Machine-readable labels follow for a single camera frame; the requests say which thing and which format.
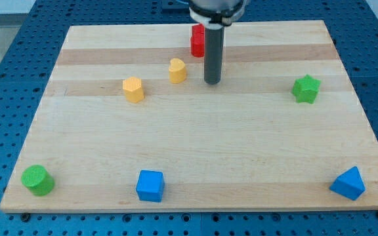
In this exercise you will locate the blue triangular prism block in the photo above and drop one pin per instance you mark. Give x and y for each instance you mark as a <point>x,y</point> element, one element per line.
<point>349,184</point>

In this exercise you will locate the green cylinder block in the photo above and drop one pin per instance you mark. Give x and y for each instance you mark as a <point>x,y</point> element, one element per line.
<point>37,180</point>

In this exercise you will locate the red block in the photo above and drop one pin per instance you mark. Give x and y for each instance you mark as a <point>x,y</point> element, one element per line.
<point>197,41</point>

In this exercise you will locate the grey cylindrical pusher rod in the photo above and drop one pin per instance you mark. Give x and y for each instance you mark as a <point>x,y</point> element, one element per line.
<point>214,39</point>

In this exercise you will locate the yellow heart block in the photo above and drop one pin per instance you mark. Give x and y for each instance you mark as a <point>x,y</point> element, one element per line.
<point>177,71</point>

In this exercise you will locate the blue cube block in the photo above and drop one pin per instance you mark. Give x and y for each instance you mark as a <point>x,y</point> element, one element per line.
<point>150,186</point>

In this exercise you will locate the green star block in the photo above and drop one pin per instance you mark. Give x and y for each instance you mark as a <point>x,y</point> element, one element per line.
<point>306,89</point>

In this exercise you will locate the yellow hexagon block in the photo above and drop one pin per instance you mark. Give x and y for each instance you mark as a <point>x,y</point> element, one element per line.
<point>132,88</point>

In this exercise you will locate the wooden board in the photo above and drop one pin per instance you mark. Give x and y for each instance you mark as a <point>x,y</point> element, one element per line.
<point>243,144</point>

